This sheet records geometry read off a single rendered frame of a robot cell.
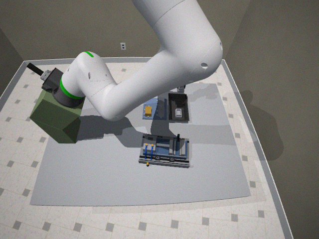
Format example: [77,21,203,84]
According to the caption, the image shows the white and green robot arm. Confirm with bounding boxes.
[27,0,223,121]

